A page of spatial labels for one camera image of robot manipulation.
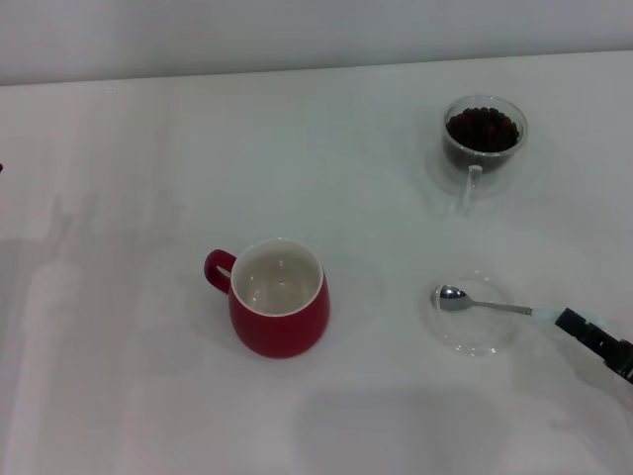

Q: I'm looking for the spoon with light blue handle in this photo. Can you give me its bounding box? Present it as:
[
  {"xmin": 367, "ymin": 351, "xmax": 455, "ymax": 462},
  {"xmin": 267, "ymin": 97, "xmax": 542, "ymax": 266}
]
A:
[{"xmin": 430, "ymin": 283, "xmax": 608, "ymax": 329}]

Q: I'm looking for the red ceramic mug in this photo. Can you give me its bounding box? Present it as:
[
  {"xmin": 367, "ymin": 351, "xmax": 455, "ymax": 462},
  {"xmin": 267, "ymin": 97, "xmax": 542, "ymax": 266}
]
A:
[{"xmin": 203, "ymin": 237, "xmax": 331, "ymax": 360}]

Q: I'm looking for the coffee beans pile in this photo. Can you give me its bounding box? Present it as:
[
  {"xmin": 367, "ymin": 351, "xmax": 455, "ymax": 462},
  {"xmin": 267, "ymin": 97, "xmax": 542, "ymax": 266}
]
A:
[{"xmin": 444, "ymin": 106, "xmax": 521, "ymax": 172}]

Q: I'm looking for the clear glass saucer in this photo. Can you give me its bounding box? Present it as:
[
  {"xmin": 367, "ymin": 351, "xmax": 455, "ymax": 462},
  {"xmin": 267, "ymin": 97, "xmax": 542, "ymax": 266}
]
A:
[{"xmin": 423, "ymin": 276, "xmax": 520, "ymax": 358}]

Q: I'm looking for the clear glass cup with handle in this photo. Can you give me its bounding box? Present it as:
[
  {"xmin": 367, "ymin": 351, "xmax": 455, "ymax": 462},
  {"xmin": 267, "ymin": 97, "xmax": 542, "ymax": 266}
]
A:
[{"xmin": 441, "ymin": 94, "xmax": 529, "ymax": 217}]

